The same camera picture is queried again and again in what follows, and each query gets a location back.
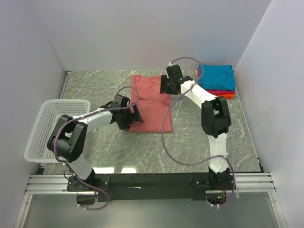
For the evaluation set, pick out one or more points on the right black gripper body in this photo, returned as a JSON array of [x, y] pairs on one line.
[[167, 88]]

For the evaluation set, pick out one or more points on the black base beam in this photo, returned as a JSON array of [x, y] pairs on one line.
[[151, 186]]

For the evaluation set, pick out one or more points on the folded magenta t shirt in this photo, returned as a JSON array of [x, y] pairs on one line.
[[218, 92]]

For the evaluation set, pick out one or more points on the aluminium frame rail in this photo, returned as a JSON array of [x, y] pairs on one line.
[[57, 184]]

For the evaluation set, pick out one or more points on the salmon pink t shirt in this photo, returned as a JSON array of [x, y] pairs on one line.
[[152, 105]]

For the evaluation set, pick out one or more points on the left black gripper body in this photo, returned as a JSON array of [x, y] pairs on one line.
[[128, 118]]

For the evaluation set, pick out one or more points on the folded blue t shirt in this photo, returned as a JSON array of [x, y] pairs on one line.
[[217, 77]]

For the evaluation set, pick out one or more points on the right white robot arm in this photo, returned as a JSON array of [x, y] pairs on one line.
[[215, 116]]

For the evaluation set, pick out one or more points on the folded orange t shirt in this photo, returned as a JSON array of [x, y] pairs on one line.
[[227, 96]]

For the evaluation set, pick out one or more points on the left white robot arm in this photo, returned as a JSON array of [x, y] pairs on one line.
[[68, 137]]

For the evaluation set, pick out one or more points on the white plastic basket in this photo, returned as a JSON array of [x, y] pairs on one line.
[[48, 116]]

